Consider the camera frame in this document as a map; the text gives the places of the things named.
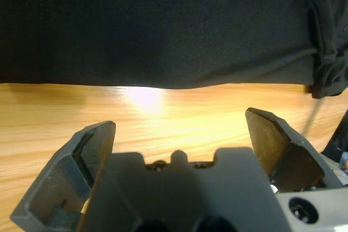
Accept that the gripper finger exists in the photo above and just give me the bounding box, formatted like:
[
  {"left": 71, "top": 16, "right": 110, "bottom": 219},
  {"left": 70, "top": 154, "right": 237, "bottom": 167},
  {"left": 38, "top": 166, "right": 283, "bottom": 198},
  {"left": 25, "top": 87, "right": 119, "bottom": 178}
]
[
  {"left": 9, "top": 120, "right": 117, "bottom": 229},
  {"left": 244, "top": 107, "right": 343, "bottom": 192}
]

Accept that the black polo shirt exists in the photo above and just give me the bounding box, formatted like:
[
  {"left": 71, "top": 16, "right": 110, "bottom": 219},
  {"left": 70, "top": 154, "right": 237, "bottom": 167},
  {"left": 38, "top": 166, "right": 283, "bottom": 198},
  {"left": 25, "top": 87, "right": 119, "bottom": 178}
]
[{"left": 0, "top": 0, "right": 348, "bottom": 99}]

